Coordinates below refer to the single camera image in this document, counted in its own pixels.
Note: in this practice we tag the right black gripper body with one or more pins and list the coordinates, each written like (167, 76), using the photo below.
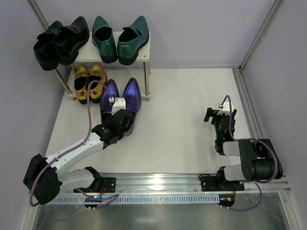
(219, 117)

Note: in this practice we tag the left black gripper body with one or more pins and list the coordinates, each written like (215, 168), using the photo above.
(123, 117)

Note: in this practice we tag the purple loafer shoe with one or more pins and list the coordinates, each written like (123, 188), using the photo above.
(105, 104)
(132, 96)

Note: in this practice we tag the gold loafer shoe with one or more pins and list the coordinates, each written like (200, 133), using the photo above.
(81, 81)
(97, 73)

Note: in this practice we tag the green loafer shoe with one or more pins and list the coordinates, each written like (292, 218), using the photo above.
(103, 40)
(131, 40)

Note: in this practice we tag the black loafer shoe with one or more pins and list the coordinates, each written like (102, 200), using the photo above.
(70, 39)
(44, 50)

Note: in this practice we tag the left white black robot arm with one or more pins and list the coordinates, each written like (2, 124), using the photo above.
(46, 177)

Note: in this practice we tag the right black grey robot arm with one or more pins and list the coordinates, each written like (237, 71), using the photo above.
(258, 159)

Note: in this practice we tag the white two-tier shoe shelf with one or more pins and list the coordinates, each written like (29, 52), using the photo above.
(89, 53)

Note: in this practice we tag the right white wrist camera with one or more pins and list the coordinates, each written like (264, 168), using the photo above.
(225, 108)

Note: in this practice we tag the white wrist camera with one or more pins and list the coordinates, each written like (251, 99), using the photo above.
(225, 108)
(117, 103)

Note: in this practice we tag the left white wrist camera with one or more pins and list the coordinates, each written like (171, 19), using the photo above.
(117, 103)

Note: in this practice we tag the right aluminium side rail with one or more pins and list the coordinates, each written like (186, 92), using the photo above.
(248, 107)

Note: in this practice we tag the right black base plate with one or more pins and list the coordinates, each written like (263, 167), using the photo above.
(214, 183)

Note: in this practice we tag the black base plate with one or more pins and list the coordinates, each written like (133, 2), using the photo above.
(214, 183)
(101, 185)

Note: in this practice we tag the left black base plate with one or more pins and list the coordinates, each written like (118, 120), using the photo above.
(101, 185)

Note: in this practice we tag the aluminium mounting rail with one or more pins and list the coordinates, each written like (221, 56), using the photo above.
(154, 183)

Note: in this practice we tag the grey slotted cable duct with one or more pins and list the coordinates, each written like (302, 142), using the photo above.
(137, 199)

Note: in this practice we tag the right aluminium frame post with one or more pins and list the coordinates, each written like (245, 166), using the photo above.
(277, 4)

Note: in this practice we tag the aluminium frame post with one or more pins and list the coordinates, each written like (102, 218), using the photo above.
(38, 13)
(277, 4)

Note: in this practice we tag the left aluminium frame post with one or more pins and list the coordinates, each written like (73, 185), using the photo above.
(38, 13)

